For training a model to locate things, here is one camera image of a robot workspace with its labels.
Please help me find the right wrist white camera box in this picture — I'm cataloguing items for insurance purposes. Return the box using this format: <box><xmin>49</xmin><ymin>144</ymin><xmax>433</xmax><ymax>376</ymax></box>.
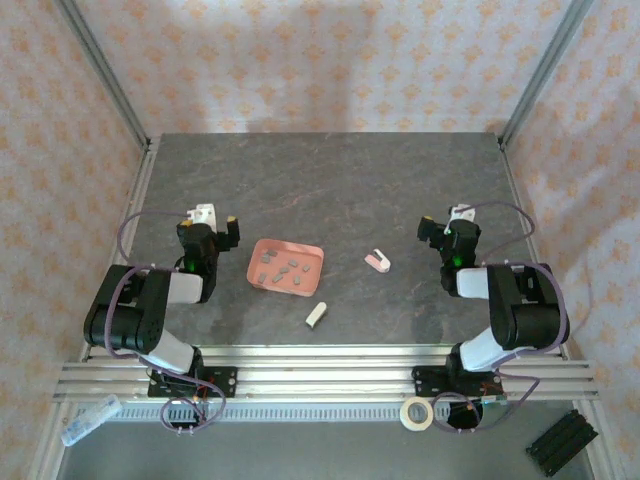
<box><xmin>446</xmin><ymin>203</ymin><xmax>477</xmax><ymax>235</ymax></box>

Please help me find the black aluminium extrusion piece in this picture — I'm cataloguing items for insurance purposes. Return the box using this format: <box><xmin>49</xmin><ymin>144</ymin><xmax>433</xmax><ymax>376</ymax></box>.
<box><xmin>524</xmin><ymin>408</ymin><xmax>600</xmax><ymax>479</ymax></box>

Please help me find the small beige plastic block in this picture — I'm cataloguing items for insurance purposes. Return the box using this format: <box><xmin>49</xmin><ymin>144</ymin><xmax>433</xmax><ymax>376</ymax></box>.
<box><xmin>305</xmin><ymin>301</ymin><xmax>328</xmax><ymax>330</ymax></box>

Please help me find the pink plastic tray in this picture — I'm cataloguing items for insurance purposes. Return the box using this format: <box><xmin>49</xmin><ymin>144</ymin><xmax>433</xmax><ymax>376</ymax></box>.
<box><xmin>246</xmin><ymin>238</ymin><xmax>325</xmax><ymax>300</ymax></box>

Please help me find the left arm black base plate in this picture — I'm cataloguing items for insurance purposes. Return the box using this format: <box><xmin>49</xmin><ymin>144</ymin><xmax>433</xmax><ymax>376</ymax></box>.
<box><xmin>147</xmin><ymin>366</ymin><xmax>238</xmax><ymax>400</ymax></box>

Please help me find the pink and white mini stapler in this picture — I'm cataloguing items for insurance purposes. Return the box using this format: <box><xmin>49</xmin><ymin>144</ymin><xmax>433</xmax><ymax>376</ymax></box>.
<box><xmin>364</xmin><ymin>248</ymin><xmax>392</xmax><ymax>274</ymax></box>

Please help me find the white tape roll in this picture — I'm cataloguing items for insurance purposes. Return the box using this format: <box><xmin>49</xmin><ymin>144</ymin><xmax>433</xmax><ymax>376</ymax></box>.
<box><xmin>399</xmin><ymin>396</ymin><xmax>435</xmax><ymax>431</ymax></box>

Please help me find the aluminium side rail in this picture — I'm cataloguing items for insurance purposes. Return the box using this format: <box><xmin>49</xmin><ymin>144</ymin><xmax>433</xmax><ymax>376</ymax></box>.
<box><xmin>497</xmin><ymin>135</ymin><xmax>571</xmax><ymax>361</ymax></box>
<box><xmin>81</xmin><ymin>135</ymin><xmax>162</xmax><ymax>359</ymax></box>

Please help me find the aluminium upright post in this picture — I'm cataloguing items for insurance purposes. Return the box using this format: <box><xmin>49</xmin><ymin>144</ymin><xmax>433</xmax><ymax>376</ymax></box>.
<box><xmin>498</xmin><ymin>0</ymin><xmax>597</xmax><ymax>150</ymax></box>
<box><xmin>52</xmin><ymin>0</ymin><xmax>152</xmax><ymax>150</ymax></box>

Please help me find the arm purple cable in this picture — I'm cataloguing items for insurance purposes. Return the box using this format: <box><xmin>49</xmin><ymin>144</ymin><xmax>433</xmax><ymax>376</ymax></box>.
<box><xmin>431</xmin><ymin>200</ymin><xmax>571</xmax><ymax>435</ymax></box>
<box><xmin>102</xmin><ymin>210</ymin><xmax>225</xmax><ymax>435</ymax></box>

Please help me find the aluminium front rail beam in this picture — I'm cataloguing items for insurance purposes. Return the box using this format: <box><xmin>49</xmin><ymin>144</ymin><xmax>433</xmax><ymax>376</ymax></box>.
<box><xmin>52</xmin><ymin>343</ymin><xmax>601</xmax><ymax>404</ymax></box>

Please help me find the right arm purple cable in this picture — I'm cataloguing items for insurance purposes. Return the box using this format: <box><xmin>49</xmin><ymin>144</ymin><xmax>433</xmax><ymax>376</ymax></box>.
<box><xmin>431</xmin><ymin>200</ymin><xmax>571</xmax><ymax>435</ymax></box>

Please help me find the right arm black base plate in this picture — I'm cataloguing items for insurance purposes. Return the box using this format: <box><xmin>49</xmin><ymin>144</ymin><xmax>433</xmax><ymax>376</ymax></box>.
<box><xmin>411</xmin><ymin>365</ymin><xmax>506</xmax><ymax>400</ymax></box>

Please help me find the grey slotted cable duct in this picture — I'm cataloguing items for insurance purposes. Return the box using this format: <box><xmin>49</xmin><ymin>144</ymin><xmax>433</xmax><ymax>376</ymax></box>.
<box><xmin>107</xmin><ymin>402</ymin><xmax>454</xmax><ymax>424</ymax></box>

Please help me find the clear plastic bottle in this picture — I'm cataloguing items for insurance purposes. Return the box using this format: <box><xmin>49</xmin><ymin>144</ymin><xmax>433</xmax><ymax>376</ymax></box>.
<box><xmin>59</xmin><ymin>393</ymin><xmax>123</xmax><ymax>448</ymax></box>

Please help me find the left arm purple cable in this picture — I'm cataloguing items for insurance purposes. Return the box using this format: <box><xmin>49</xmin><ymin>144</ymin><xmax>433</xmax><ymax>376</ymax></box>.
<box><xmin>102</xmin><ymin>210</ymin><xmax>225</xmax><ymax>435</ymax></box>

